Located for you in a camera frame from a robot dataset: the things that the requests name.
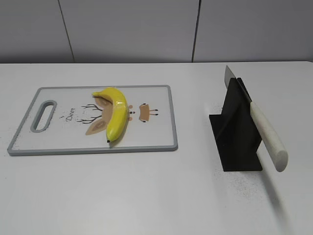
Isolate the white-handled cleaver knife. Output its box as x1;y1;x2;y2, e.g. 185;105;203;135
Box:
224;65;289;172

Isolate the yellow plastic banana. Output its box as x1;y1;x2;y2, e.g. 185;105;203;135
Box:
92;87;129;143

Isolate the black knife stand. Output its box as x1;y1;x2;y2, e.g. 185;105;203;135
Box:
209;78;263;171

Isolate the white grey-rimmed cutting board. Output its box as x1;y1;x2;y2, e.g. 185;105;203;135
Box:
8;85;178;156

